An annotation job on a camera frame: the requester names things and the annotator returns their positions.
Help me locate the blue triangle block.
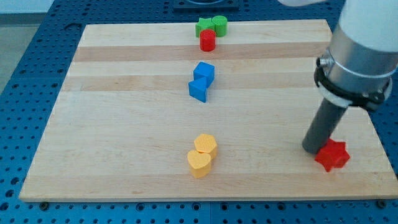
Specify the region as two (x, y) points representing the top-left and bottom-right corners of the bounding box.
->
(188, 78), (208, 103)

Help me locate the red cylinder block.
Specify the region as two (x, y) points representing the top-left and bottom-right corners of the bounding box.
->
(199, 29), (216, 52)

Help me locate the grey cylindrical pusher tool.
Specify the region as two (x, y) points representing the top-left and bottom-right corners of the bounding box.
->
(302, 98), (347, 154)

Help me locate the green cylinder block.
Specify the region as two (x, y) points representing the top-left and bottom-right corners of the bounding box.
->
(212, 15), (228, 37)

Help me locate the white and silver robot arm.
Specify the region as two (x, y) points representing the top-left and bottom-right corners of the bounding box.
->
(314, 0), (397, 111)

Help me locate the green star block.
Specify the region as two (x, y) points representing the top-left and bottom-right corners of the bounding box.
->
(195, 17), (215, 37)

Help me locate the red star block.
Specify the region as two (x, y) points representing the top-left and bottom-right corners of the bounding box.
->
(315, 138), (350, 172)

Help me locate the yellow heart block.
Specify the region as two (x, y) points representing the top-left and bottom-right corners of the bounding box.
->
(187, 150), (212, 178)

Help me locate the wooden board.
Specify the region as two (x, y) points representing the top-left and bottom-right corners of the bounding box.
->
(19, 20), (397, 202)

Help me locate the blue cube block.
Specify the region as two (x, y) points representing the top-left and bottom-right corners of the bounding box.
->
(193, 62), (215, 88)

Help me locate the yellow hexagon block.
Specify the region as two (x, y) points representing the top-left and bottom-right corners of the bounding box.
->
(194, 133), (218, 159)

